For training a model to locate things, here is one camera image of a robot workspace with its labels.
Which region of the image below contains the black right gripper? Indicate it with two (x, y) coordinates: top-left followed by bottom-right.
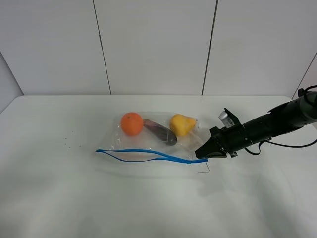
(195, 125), (253, 159)

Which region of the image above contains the clear zip bag blue seal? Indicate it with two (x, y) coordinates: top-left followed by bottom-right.
(96, 112), (208, 165)

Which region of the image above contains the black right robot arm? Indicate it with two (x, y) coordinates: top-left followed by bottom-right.
(195, 86), (317, 159)

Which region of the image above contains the yellow pear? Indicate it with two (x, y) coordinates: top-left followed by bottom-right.
(169, 114), (197, 136)

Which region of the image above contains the purple eggplant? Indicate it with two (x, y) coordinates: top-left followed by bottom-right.
(143, 119), (177, 146)

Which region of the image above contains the orange fruit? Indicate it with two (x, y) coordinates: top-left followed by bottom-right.
(120, 112), (144, 136)

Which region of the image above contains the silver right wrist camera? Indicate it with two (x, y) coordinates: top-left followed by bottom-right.
(218, 108), (241, 128)

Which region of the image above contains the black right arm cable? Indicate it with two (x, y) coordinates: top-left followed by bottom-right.
(244, 85), (317, 156)

